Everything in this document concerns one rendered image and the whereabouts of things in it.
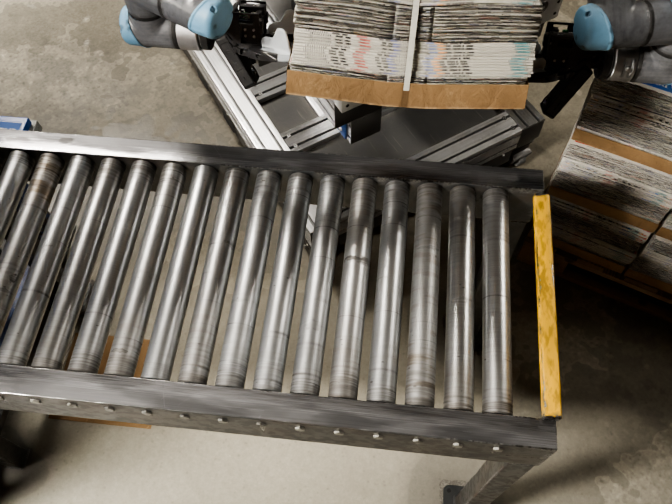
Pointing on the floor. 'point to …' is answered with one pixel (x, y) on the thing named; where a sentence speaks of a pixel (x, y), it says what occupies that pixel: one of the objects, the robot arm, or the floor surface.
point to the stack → (616, 193)
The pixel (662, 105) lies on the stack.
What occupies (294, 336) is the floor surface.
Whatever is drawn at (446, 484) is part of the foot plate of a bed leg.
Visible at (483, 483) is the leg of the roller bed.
